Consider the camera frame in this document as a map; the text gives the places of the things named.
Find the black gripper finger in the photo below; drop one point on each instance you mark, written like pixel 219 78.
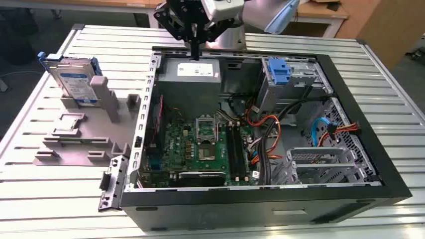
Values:
pixel 216 30
pixel 171 25

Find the hard disk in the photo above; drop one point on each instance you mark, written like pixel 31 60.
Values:
pixel 76 82

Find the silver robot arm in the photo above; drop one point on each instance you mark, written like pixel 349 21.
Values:
pixel 229 37

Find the grey metal disk bay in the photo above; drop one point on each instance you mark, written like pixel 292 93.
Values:
pixel 319 150

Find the blue plastic drive latch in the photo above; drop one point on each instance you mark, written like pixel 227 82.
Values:
pixel 280 72

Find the grey power supply unit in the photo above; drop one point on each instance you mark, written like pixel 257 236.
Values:
pixel 189 97

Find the grey metal drive cage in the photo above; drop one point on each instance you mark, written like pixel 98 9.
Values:
pixel 299 84

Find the thin metal locking lever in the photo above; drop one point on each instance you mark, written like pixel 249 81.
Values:
pixel 217 132

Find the black office chair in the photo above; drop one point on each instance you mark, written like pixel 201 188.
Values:
pixel 16 37

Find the grey parts rack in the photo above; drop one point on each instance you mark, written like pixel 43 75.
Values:
pixel 96 129

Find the black RAM slot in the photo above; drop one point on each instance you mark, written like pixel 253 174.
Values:
pixel 233 149
pixel 241 149

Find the green motherboard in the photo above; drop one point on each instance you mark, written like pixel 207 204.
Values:
pixel 179 149

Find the CPU socket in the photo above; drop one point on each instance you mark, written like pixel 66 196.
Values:
pixel 208 154

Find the silver CPU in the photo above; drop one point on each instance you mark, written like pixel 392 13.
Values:
pixel 68 123

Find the wooden cabinet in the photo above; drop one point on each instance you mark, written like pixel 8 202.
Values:
pixel 392 30

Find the black graphics card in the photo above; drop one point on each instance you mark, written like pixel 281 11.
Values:
pixel 199 178

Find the office chair wheel base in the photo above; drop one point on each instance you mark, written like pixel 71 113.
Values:
pixel 419 49

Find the black PC case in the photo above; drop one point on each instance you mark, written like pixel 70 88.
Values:
pixel 232 206

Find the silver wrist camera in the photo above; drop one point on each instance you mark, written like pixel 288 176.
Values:
pixel 223 10

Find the wooden desk white frame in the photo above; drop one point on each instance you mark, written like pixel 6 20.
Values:
pixel 315 12
pixel 99 6

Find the grey card retainer bracket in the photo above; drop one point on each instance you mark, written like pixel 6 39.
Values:
pixel 115 179

